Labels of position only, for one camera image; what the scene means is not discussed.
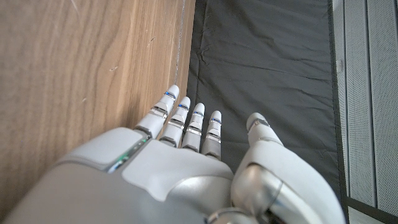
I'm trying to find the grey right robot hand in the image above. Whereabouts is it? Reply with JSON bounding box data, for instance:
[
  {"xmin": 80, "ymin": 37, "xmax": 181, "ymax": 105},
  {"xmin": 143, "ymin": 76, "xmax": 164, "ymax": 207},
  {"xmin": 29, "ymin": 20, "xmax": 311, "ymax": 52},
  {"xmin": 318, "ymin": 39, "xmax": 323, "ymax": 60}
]
[{"xmin": 0, "ymin": 84, "xmax": 348, "ymax": 224}]

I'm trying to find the black backdrop curtain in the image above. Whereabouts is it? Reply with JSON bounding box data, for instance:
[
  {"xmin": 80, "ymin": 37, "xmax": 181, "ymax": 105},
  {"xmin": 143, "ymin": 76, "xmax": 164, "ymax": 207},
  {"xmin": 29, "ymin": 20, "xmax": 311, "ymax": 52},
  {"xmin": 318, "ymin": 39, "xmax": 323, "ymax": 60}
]
[{"xmin": 185, "ymin": 0, "xmax": 349, "ymax": 200}]

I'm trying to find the white perforated panel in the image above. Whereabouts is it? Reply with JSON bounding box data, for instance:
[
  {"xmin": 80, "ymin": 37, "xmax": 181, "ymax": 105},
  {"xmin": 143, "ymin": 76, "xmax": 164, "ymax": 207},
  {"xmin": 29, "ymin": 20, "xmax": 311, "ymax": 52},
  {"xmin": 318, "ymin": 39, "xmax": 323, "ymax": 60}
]
[{"xmin": 331, "ymin": 0, "xmax": 398, "ymax": 217}]

